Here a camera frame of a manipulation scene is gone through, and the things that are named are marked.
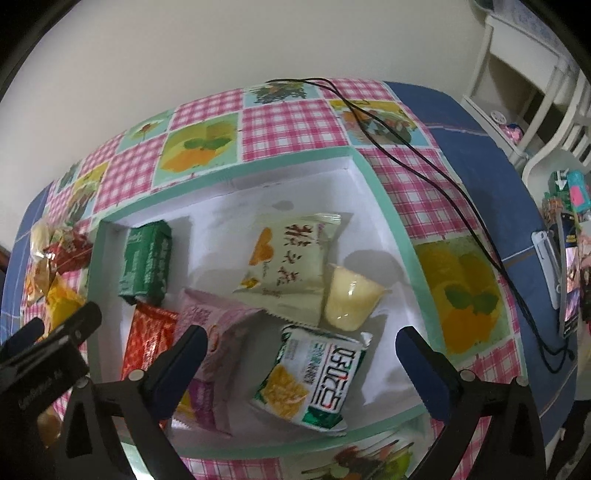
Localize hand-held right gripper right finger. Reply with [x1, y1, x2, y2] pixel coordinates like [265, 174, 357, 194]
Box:
[396, 325, 548, 480]

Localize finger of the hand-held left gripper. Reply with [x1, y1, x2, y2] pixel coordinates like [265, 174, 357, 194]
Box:
[0, 318, 47, 365]
[9, 301, 103, 366]

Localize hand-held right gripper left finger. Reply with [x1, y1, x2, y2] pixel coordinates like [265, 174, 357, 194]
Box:
[55, 324, 208, 480]

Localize yellow snack packet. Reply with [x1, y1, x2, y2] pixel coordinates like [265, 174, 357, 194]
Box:
[44, 274, 88, 333]

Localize orange-red small packet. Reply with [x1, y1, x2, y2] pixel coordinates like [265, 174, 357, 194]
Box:
[121, 302, 181, 381]

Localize golden bread packet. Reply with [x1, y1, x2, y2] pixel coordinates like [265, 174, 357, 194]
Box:
[23, 258, 58, 308]

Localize pink wafer roll packet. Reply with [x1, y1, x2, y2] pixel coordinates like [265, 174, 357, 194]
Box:
[171, 288, 273, 437]

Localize red snack packet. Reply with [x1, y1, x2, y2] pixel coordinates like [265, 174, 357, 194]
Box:
[44, 231, 95, 275]

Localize green small packet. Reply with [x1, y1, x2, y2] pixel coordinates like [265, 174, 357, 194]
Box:
[117, 220, 174, 305]

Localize white bun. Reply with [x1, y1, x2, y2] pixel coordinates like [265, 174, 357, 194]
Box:
[28, 219, 58, 257]

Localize pale yellow jelly cup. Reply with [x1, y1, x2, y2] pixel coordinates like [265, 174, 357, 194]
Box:
[321, 263, 393, 332]

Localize green and white cracker packet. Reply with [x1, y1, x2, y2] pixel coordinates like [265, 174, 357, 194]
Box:
[249, 324, 374, 437]

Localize beige pastry packet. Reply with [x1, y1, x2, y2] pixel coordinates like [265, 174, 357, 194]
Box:
[232, 212, 355, 328]

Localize teal-edged white box tray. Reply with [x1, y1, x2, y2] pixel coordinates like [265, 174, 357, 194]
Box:
[87, 147, 437, 460]

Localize white clip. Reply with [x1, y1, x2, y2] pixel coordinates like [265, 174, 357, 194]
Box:
[531, 230, 561, 310]

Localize picture tablet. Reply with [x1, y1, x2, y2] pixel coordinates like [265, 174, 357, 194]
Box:
[556, 212, 591, 340]

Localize colourful toy pile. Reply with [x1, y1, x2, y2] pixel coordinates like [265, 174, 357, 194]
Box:
[540, 168, 591, 222]

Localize blue grid tablecloth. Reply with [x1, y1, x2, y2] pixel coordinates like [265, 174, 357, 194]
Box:
[0, 80, 578, 462]

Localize pink small toy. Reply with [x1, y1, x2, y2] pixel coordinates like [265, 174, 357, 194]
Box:
[489, 111, 525, 144]

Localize pink plaid fruit tablecloth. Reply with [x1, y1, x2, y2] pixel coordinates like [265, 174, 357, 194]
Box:
[18, 78, 529, 480]

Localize white shelf furniture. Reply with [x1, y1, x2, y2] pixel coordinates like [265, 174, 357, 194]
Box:
[459, 0, 591, 167]

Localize black cable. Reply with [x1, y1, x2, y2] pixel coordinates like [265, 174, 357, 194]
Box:
[265, 78, 575, 374]
[265, 79, 419, 149]

